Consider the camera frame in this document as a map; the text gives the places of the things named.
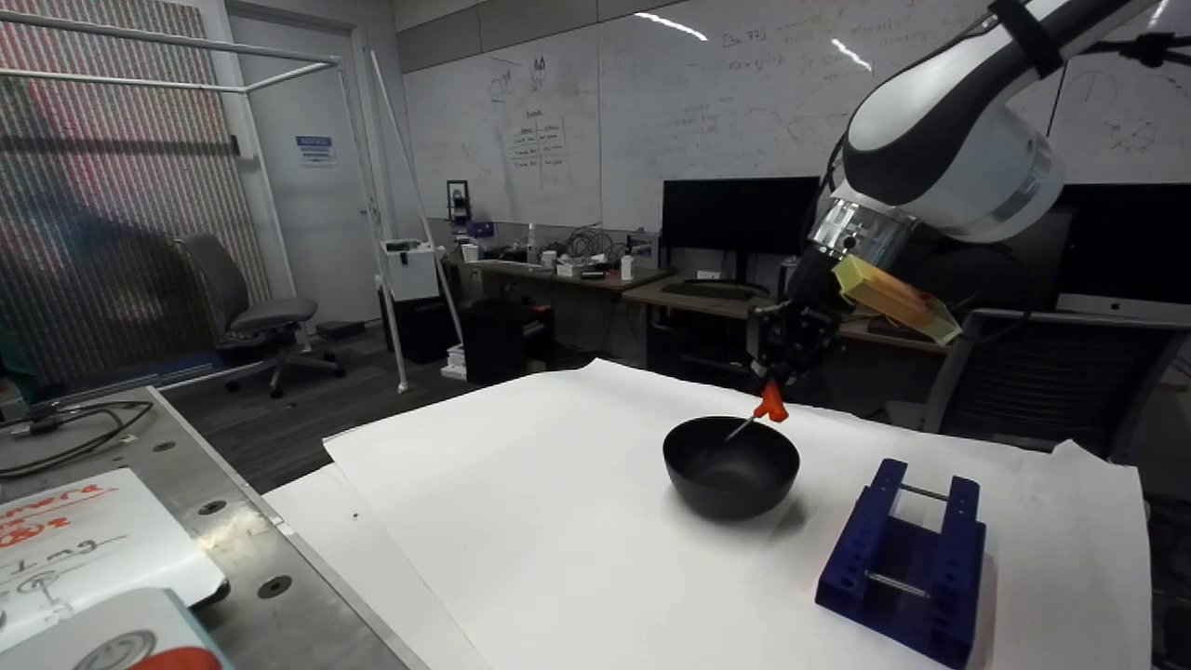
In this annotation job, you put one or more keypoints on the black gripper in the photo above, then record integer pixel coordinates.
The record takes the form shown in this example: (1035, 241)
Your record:
(817, 297)

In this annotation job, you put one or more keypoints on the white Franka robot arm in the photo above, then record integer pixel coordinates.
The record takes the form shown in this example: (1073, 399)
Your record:
(969, 125)

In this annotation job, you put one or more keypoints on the black bowl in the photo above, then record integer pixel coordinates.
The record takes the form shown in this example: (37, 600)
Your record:
(731, 477)

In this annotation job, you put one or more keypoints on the black keyboard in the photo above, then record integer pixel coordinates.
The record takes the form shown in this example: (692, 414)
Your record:
(724, 290)

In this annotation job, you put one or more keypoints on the long wooden desk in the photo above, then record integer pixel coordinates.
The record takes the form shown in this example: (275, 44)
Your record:
(671, 300)

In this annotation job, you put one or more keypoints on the black computer monitor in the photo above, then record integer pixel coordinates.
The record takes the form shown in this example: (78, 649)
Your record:
(1120, 244)
(738, 214)

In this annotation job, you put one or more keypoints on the white cup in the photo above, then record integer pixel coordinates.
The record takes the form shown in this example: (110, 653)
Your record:
(626, 270)

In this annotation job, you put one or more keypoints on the black mesh chair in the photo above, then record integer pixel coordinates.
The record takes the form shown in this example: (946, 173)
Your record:
(1042, 378)

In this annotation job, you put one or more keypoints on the blue plastic tool rack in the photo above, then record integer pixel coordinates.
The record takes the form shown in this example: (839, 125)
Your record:
(898, 582)

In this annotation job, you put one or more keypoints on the white paper sheet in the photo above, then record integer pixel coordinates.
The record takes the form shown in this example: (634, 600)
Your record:
(561, 545)

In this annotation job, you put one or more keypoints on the black stand device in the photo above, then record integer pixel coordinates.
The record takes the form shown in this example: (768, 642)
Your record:
(458, 206)

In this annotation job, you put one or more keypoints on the white box on stand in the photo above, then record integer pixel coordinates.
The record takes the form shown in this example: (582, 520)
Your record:
(409, 270)

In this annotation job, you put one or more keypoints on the white door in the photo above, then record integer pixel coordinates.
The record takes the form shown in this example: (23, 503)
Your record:
(310, 238)

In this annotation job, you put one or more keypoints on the blue door sign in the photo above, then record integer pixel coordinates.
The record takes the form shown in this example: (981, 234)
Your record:
(312, 147)

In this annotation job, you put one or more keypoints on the grey office chair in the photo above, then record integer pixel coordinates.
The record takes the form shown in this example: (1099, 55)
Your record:
(245, 319)

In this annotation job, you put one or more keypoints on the grey partition panel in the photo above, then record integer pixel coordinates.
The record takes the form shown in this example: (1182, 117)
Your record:
(113, 187)

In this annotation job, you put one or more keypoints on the paper with red writing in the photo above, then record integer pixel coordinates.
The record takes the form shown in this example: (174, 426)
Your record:
(85, 545)

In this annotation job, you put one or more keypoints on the yellowish wrist camera box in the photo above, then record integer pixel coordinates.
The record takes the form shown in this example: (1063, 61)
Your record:
(893, 300)

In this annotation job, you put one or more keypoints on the wall whiteboard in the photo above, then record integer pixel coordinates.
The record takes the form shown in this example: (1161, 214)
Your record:
(598, 125)

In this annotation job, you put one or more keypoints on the white pipe frame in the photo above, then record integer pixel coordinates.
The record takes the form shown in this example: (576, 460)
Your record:
(125, 33)

